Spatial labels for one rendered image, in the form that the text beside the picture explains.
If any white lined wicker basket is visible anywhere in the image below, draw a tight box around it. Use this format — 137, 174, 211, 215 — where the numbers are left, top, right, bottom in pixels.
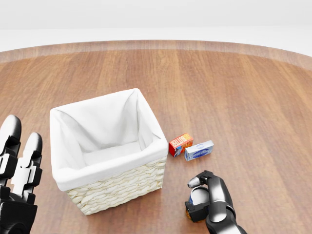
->
49, 88, 168, 216

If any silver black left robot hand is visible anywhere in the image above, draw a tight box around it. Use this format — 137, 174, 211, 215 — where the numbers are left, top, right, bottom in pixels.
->
0, 115, 43, 234

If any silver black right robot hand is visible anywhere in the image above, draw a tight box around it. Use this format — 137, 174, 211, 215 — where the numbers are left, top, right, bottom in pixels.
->
184, 170, 237, 227

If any alphabet soup tin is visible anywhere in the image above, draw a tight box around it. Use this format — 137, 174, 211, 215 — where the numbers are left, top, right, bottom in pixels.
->
186, 186, 210, 221

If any blue white cream cheese box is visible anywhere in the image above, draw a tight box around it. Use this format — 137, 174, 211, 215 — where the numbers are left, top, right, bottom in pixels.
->
184, 140, 215, 162

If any red butter box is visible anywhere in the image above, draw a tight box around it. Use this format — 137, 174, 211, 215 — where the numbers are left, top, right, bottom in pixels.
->
168, 133, 195, 158

